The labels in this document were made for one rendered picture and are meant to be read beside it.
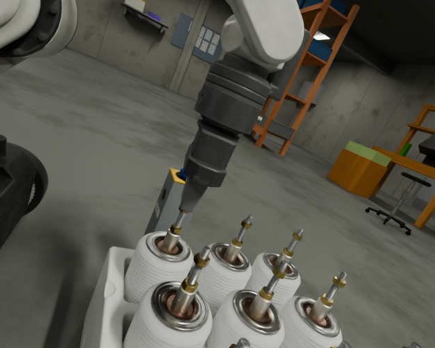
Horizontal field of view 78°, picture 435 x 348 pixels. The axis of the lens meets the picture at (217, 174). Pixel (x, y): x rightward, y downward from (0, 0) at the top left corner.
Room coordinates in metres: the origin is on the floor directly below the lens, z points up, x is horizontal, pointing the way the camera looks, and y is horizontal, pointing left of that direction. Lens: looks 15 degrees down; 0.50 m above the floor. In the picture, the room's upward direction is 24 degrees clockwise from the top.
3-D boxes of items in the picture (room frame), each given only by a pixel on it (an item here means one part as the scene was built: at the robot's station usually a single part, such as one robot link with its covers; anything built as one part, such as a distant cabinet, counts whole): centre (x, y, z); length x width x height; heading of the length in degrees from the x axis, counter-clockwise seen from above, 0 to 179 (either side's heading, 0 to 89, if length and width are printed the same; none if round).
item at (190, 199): (0.37, 0.02, 0.36); 0.03 x 0.02 x 0.06; 101
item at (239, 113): (0.39, 0.02, 0.45); 0.13 x 0.10 x 0.12; 11
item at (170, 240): (0.39, 0.02, 0.26); 0.02 x 0.02 x 0.03
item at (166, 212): (0.56, 0.06, 0.16); 0.07 x 0.07 x 0.31; 25
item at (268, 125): (5.86, -0.11, 1.29); 2.87 x 0.75 x 2.58; 26
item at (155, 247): (0.39, 0.02, 0.25); 0.08 x 0.08 x 0.01
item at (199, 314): (0.28, -0.02, 0.25); 0.08 x 0.08 x 0.01
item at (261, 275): (0.49, -0.19, 0.16); 0.10 x 0.10 x 0.18
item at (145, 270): (0.39, 0.02, 0.16); 0.10 x 0.10 x 0.18
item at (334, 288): (0.38, -0.24, 0.30); 0.01 x 0.01 x 0.08
